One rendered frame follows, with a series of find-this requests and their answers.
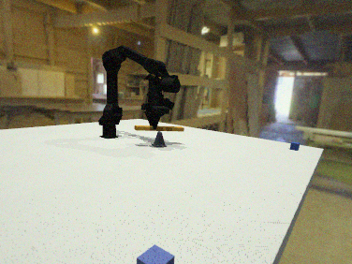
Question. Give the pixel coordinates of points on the orange bar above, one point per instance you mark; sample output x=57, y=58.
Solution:
x=159, y=128

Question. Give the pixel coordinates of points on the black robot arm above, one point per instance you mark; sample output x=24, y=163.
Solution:
x=112, y=59

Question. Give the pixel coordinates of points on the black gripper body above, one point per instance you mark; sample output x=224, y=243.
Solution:
x=154, y=103

